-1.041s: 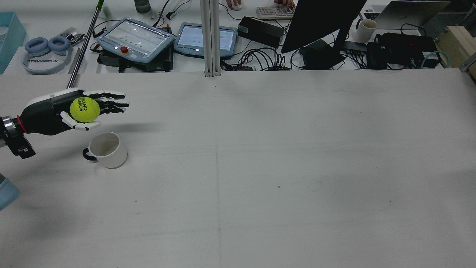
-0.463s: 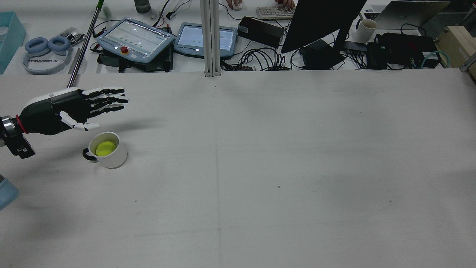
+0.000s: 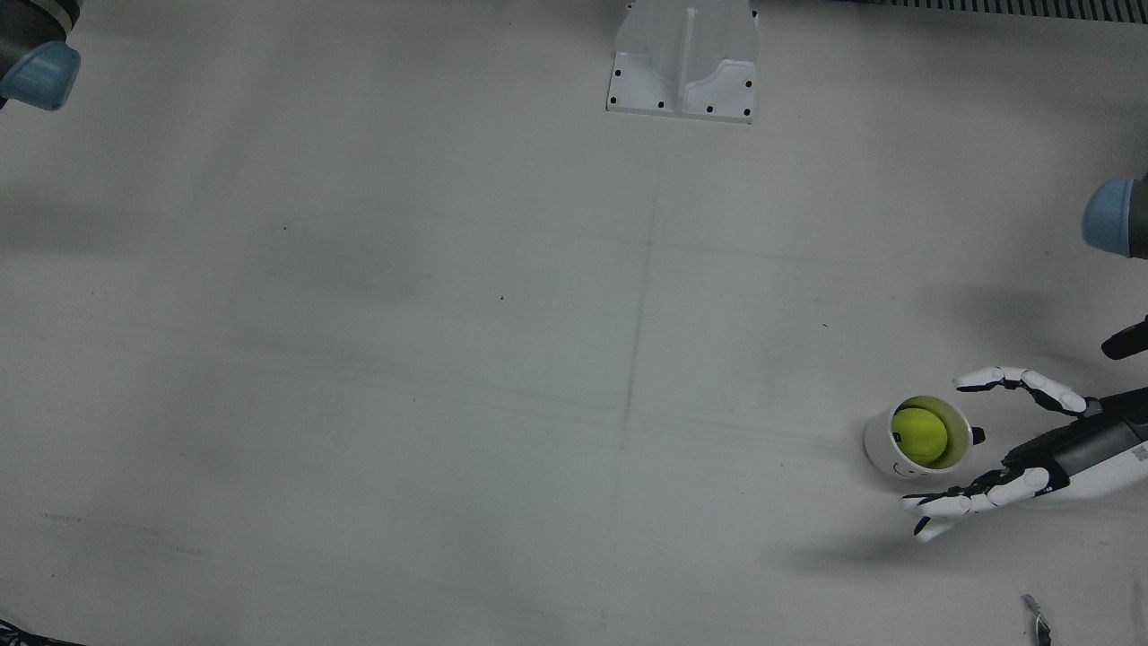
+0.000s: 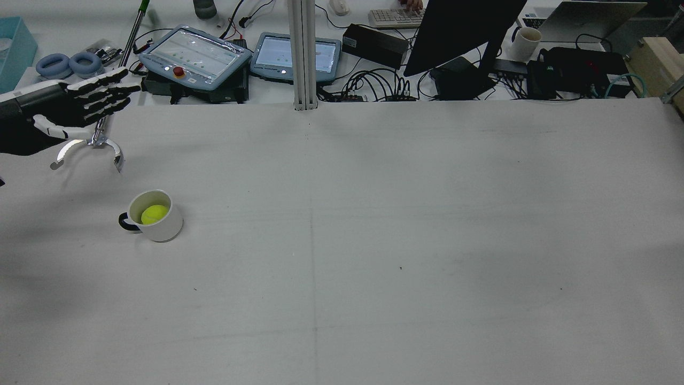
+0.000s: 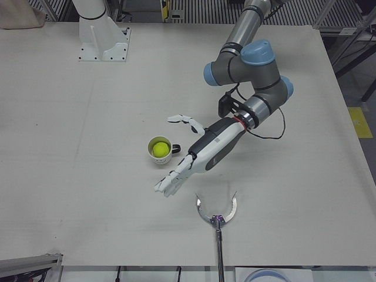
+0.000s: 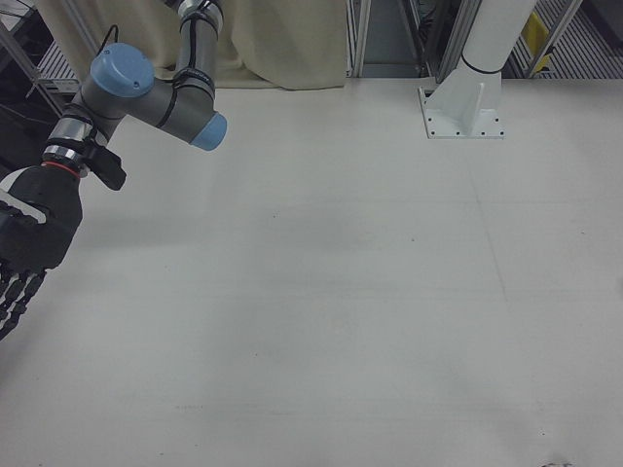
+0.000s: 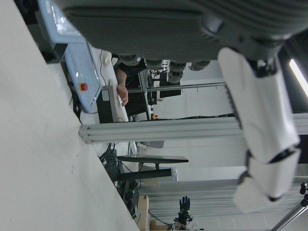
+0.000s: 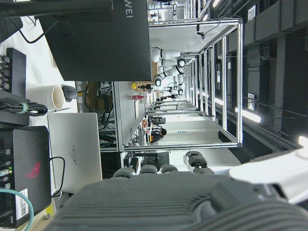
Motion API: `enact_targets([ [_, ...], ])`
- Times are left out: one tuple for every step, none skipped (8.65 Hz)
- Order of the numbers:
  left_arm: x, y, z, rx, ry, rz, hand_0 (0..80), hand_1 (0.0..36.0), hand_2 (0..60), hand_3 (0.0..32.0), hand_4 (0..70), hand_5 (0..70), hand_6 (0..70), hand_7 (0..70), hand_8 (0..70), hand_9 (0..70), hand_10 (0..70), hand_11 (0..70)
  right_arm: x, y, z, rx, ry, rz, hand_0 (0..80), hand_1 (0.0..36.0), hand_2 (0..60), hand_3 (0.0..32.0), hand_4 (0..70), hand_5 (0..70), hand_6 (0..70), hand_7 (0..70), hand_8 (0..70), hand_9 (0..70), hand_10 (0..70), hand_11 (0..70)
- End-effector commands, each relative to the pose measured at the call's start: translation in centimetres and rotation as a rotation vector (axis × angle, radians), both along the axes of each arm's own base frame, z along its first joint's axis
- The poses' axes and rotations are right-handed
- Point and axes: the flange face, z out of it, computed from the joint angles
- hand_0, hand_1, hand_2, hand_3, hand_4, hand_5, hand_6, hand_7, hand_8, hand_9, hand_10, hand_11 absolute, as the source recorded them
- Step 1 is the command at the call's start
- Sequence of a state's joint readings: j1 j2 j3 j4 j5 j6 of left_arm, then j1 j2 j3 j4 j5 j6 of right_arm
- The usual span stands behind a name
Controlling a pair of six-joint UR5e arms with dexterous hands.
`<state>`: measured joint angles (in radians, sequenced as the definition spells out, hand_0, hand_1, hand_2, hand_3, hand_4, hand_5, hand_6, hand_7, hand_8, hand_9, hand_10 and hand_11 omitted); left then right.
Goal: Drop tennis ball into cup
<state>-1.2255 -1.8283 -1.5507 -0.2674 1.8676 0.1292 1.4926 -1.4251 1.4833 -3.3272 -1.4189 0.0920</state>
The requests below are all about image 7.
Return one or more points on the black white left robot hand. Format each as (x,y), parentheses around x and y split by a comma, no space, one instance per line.
(156,29)

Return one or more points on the person in black shirt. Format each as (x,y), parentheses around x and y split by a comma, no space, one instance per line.
(136,103)

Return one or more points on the light blue teach pendant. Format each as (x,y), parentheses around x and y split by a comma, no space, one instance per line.
(81,69)

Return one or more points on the white keyboard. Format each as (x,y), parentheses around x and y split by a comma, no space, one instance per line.
(113,103)

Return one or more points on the black flat monitor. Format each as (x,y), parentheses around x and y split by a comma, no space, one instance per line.
(154,158)

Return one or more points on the ceiling light strip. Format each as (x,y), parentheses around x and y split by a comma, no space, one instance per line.
(298,74)

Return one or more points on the dark glove on stand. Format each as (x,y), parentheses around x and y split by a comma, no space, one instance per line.
(184,204)

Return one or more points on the cardboard box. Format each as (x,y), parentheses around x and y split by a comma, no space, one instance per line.
(144,211)

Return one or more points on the silver black tripod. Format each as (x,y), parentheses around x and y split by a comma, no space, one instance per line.
(288,216)

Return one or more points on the aluminium frame profile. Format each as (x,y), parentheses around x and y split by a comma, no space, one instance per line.
(168,131)

